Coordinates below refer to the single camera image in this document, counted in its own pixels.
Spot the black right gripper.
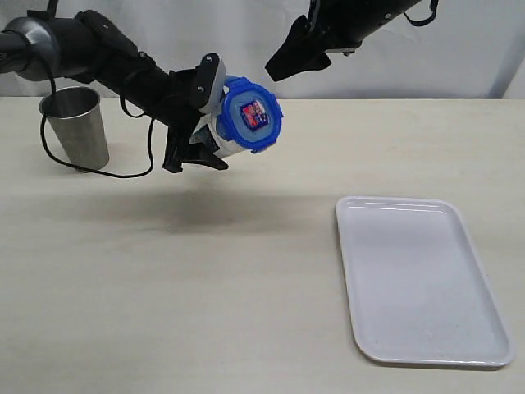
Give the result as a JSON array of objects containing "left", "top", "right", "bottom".
[{"left": 265, "top": 1, "right": 361, "bottom": 81}]

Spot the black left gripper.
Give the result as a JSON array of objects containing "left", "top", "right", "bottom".
[{"left": 162, "top": 69, "right": 228, "bottom": 172}]

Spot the blue plastic lid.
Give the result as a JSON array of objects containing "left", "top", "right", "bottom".
[{"left": 215, "top": 76, "right": 283, "bottom": 154}]

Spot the stainless steel cup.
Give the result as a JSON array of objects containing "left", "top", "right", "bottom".
[{"left": 39, "top": 86, "right": 110, "bottom": 171}]

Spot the clear plastic tall container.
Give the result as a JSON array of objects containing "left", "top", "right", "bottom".
[{"left": 189, "top": 113, "right": 245, "bottom": 158}]

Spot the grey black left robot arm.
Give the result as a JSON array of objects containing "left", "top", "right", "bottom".
[{"left": 1, "top": 10, "right": 228, "bottom": 173}]

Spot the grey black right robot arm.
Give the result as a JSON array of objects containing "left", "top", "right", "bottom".
[{"left": 265, "top": 0, "right": 418, "bottom": 82}]

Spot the white backdrop curtain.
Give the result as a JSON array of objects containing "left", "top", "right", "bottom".
[{"left": 0, "top": 0, "right": 525, "bottom": 101}]

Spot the white rectangular plastic tray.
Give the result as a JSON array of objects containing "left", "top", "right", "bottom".
[{"left": 335, "top": 195, "right": 516, "bottom": 369}]

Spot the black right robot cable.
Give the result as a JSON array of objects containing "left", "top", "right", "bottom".
[{"left": 404, "top": 0, "right": 440, "bottom": 28}]

